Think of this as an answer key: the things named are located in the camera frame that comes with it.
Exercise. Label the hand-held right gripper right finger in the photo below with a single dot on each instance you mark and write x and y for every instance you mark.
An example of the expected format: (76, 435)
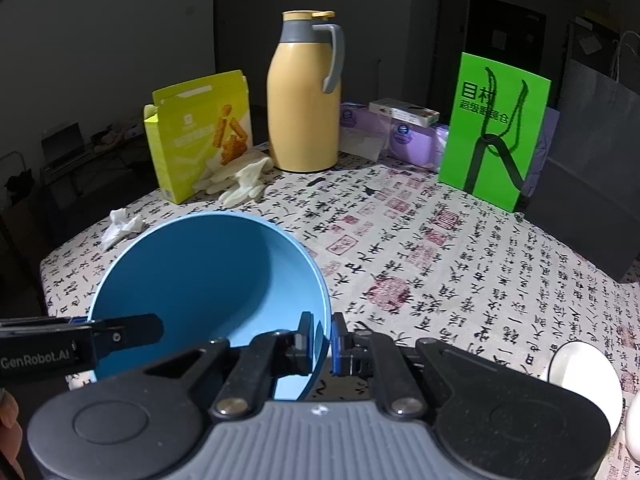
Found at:
(340, 342)

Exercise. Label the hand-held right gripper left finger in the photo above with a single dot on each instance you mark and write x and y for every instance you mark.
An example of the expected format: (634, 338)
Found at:
(318, 342)

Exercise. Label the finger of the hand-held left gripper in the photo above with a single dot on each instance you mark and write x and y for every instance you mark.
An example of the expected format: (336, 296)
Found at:
(45, 323)
(130, 335)

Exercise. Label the blue bowl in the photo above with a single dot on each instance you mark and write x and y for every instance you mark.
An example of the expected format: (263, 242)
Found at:
(200, 275)

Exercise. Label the white bowl with dark rim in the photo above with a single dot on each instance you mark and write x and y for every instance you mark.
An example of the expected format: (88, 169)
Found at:
(585, 380)

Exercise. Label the person's left hand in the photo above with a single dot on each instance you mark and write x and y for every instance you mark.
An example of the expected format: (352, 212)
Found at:
(9, 440)

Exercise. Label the crumpled white tissue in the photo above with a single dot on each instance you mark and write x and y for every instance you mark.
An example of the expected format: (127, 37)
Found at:
(120, 227)

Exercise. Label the calligraphy print tablecloth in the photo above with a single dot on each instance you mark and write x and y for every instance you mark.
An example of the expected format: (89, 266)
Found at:
(425, 270)

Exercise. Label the white rubber glove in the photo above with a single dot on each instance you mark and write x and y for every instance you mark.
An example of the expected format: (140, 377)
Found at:
(240, 180)

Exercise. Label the loose white tissue sheet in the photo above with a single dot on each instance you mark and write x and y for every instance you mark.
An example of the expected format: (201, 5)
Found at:
(362, 145)

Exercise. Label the yellow snack box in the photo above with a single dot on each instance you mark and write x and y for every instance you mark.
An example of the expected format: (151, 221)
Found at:
(190, 140)

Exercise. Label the yellow thermos jug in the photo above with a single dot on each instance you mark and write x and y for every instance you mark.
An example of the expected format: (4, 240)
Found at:
(300, 110)

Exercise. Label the small white carton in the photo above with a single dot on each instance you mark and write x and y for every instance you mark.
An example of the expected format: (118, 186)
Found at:
(405, 110)

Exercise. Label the green paper bag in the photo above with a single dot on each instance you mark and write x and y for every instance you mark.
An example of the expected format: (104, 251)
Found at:
(500, 160)

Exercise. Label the black paper bag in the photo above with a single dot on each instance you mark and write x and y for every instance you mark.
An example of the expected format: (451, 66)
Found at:
(590, 170)

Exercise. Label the dark door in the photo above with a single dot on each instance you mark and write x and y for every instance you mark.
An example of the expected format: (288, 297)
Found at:
(505, 25)

